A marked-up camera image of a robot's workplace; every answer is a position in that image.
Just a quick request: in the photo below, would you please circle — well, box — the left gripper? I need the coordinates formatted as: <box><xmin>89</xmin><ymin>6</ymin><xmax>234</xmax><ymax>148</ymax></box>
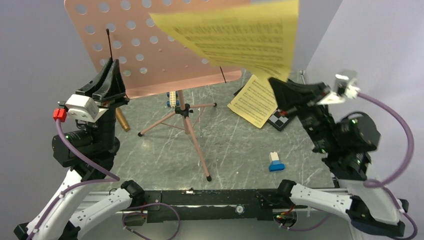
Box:
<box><xmin>78</xmin><ymin>57</ymin><xmax>132</xmax><ymax>152</ymax></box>

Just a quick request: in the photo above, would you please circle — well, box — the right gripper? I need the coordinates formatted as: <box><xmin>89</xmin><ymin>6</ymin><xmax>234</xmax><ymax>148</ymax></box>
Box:
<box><xmin>266</xmin><ymin>75</ymin><xmax>338</xmax><ymax>152</ymax></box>

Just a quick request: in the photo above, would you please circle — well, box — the yellow sheet music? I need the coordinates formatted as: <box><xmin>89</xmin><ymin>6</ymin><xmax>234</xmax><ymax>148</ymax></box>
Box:
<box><xmin>150</xmin><ymin>0</ymin><xmax>300</xmax><ymax>81</ymax></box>
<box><xmin>227</xmin><ymin>75</ymin><xmax>277</xmax><ymax>129</ymax></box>

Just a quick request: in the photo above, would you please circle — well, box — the gold microphone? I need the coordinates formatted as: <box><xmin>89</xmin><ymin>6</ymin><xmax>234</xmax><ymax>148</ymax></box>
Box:
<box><xmin>115</xmin><ymin>107</ymin><xmax>131</xmax><ymax>132</ymax></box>

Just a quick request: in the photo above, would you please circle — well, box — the pink music stand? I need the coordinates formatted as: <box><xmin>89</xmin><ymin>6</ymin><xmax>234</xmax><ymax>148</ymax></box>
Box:
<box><xmin>63</xmin><ymin>0</ymin><xmax>253</xmax><ymax>183</ymax></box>

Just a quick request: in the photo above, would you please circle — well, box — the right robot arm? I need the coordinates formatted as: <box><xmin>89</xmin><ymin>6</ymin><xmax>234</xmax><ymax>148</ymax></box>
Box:
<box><xmin>268</xmin><ymin>77</ymin><xmax>409</xmax><ymax>240</ymax></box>

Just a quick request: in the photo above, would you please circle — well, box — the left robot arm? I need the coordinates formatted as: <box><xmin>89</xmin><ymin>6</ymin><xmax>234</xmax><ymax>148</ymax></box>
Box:
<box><xmin>13</xmin><ymin>58</ymin><xmax>146</xmax><ymax>240</ymax></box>

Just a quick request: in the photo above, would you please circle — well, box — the black white chessboard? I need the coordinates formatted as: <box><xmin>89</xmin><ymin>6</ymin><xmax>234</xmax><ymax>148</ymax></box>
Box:
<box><xmin>234</xmin><ymin>88</ymin><xmax>293</xmax><ymax>132</ymax></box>

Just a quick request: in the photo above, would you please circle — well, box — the blue white toy block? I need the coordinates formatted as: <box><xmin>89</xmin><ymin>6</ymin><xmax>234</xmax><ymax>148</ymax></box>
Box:
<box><xmin>268</xmin><ymin>151</ymin><xmax>286</xmax><ymax>172</ymax></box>

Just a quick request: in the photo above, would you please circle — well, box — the beige blue toy car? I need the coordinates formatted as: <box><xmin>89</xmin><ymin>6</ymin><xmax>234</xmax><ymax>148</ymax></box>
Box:
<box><xmin>166</xmin><ymin>91</ymin><xmax>180</xmax><ymax>108</ymax></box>

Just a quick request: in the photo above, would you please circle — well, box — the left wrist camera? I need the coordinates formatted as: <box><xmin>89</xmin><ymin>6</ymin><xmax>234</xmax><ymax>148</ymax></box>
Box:
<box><xmin>52</xmin><ymin>94</ymin><xmax>101</xmax><ymax>123</ymax></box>

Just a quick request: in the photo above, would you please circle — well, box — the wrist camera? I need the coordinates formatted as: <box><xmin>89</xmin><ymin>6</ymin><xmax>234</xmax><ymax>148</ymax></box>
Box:
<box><xmin>52</xmin><ymin>94</ymin><xmax>101</xmax><ymax>123</ymax></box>
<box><xmin>317</xmin><ymin>69</ymin><xmax>361</xmax><ymax>105</ymax></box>

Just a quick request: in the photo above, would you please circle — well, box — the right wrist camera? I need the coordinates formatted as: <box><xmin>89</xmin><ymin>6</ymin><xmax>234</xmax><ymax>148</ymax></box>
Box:
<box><xmin>317</xmin><ymin>69</ymin><xmax>361</xmax><ymax>105</ymax></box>

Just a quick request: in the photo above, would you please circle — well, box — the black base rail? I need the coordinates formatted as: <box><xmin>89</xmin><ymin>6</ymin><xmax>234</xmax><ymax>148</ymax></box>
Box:
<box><xmin>127</xmin><ymin>188</ymin><xmax>300</xmax><ymax>227</ymax></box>

